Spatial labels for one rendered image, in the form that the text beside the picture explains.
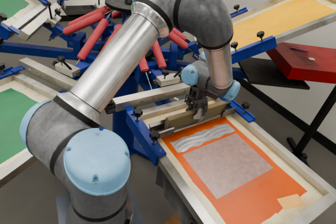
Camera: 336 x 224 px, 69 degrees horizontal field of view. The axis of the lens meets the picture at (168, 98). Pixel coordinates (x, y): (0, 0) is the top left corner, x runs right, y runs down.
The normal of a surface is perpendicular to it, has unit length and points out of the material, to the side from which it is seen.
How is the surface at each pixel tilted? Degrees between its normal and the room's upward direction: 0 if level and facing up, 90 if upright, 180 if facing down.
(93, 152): 7
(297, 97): 90
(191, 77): 90
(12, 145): 0
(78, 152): 7
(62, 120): 46
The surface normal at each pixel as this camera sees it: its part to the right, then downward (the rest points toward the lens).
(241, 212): 0.14, -0.80
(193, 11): -0.23, 0.39
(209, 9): 0.25, 0.25
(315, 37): -0.84, 0.22
